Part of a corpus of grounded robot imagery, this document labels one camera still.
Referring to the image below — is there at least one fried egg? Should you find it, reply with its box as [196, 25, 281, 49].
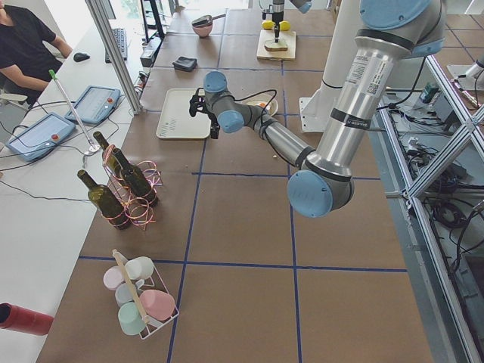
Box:
[247, 101, 266, 108]

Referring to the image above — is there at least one red cylinder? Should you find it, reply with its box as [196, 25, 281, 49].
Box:
[1, 302, 54, 336]

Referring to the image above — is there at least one pink bowl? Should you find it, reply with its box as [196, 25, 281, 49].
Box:
[192, 25, 213, 38]

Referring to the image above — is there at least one person in black shirt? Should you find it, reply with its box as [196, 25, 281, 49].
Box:
[1, 3, 73, 105]

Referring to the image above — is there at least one wooden cutting board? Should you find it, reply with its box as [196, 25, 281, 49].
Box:
[256, 29, 296, 61]

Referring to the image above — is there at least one dark green wine bottle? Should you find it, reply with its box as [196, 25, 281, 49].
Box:
[77, 169, 131, 230]

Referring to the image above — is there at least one black keyboard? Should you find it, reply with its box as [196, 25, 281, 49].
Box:
[111, 28, 128, 61]

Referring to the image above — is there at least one blue teach pendant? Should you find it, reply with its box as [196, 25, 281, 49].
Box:
[73, 85, 121, 126]
[6, 113, 75, 162]

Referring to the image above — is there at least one copper wire bottle rack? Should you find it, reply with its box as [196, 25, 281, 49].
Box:
[105, 160, 163, 231]

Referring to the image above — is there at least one aluminium frame post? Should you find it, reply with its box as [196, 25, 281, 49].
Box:
[85, 0, 143, 115]

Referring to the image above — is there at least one light pink cup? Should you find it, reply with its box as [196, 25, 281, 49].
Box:
[103, 266, 125, 291]

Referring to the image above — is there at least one black computer mouse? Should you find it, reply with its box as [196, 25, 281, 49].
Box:
[73, 52, 90, 63]

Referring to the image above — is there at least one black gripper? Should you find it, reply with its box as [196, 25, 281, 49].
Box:
[189, 89, 220, 139]
[271, 0, 284, 42]

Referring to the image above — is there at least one bread slice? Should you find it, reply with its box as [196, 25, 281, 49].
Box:
[264, 39, 288, 52]

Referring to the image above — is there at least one mint green cup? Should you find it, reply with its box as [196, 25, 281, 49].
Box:
[118, 302, 146, 336]

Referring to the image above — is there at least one cream bear serving tray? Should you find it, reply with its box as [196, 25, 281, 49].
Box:
[156, 88, 211, 140]

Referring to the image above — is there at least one white round plate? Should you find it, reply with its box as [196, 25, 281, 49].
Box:
[241, 93, 279, 116]

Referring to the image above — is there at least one grey folded cloth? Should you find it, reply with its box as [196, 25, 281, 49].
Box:
[172, 56, 197, 72]

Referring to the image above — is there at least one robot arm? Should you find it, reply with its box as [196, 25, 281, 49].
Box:
[189, 1, 446, 218]
[259, 0, 312, 43]

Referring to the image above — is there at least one white stick green tip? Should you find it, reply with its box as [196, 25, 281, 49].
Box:
[48, 70, 101, 157]

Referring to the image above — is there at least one white cup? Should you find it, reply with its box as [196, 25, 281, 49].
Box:
[125, 256, 154, 280]

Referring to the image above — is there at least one metal scoop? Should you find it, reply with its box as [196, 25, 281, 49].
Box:
[191, 14, 226, 27]

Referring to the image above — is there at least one grey blue cup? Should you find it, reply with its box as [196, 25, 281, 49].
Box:
[115, 281, 142, 307]

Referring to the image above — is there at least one yellow lemon half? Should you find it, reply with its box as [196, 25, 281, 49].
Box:
[279, 20, 291, 31]
[262, 20, 275, 30]

